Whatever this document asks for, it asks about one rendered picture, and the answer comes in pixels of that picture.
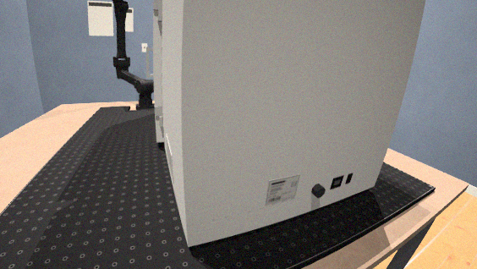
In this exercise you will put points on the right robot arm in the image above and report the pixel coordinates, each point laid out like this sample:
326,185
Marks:
143,87

